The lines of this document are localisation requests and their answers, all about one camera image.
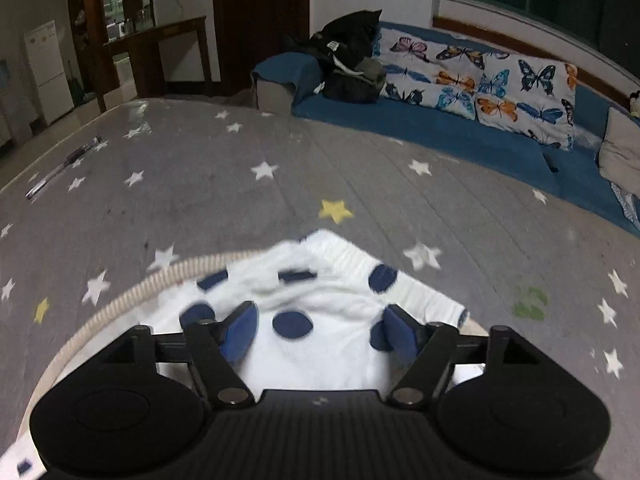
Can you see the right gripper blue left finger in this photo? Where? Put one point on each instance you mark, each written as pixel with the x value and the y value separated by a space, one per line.
pixel 215 347

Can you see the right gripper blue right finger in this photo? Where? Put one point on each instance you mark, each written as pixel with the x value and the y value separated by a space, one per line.
pixel 427 353

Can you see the white navy polka dot pants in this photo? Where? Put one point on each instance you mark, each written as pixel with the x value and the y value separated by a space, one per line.
pixel 133 411

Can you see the round induction cooker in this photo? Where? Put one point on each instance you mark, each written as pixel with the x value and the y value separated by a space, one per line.
pixel 315 314

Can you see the black pen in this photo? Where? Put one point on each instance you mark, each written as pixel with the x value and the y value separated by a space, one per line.
pixel 69 161

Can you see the grey cushion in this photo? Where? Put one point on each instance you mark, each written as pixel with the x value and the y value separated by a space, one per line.
pixel 618 157

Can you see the butterfly print pillow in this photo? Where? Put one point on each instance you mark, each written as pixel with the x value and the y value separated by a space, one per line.
pixel 534 97

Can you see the blue sofa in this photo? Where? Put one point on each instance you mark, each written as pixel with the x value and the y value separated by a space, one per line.
pixel 572 175

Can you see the wooden side table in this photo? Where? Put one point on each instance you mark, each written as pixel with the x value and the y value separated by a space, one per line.
pixel 143 49

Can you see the black bag on sofa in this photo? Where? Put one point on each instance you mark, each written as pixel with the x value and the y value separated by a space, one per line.
pixel 344 52

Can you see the dark wooden door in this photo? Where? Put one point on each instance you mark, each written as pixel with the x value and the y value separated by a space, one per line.
pixel 250 31

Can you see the white refrigerator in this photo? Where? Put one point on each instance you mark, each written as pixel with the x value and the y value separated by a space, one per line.
pixel 45 61

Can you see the wooden display cabinet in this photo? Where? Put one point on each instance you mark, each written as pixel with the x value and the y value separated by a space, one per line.
pixel 94 23

